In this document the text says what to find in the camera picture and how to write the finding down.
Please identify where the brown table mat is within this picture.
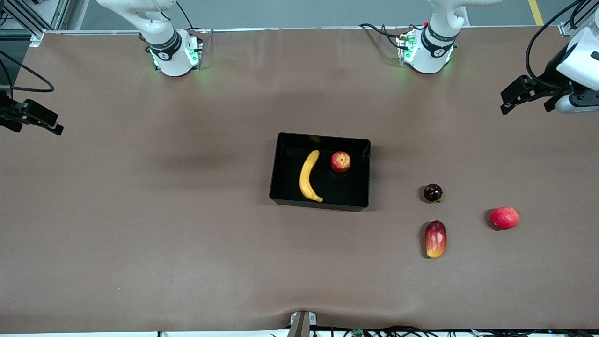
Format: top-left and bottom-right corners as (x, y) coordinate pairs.
(0, 26), (599, 334)

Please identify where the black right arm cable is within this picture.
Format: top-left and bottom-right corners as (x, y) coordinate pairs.
(0, 49), (55, 93)

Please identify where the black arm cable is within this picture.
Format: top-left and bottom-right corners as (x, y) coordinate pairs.
(0, 49), (55, 93)
(526, 0), (599, 89)

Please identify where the red peach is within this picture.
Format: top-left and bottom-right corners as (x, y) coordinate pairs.
(489, 206), (520, 231)

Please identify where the aluminium frame profile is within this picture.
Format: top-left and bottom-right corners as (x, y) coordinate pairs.
(559, 0), (599, 37)
(0, 0), (71, 47)

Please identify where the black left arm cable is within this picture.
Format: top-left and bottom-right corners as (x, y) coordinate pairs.
(526, 0), (599, 89)

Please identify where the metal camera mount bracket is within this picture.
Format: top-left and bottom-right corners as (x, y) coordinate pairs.
(288, 310), (318, 337)

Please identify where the black base cable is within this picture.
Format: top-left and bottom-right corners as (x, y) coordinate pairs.
(175, 0), (213, 36)
(359, 22), (424, 50)

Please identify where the yellow banana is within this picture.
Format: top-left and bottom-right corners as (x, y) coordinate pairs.
(299, 150), (324, 203)

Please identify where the black plastic box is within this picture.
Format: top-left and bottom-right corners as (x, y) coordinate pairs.
(269, 132), (372, 212)

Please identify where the red yellow mango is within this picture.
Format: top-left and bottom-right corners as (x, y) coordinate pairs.
(424, 220), (447, 259)

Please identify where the dark purple mangosteen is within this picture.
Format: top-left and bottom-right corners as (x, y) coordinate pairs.
(424, 183), (444, 204)

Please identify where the black left base cable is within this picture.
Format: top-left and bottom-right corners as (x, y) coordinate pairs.
(359, 22), (424, 50)

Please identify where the small red yellow apple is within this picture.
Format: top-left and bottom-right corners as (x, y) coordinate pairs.
(331, 151), (351, 173)

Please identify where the black right base cable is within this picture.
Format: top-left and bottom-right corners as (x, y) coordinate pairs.
(175, 0), (213, 36)

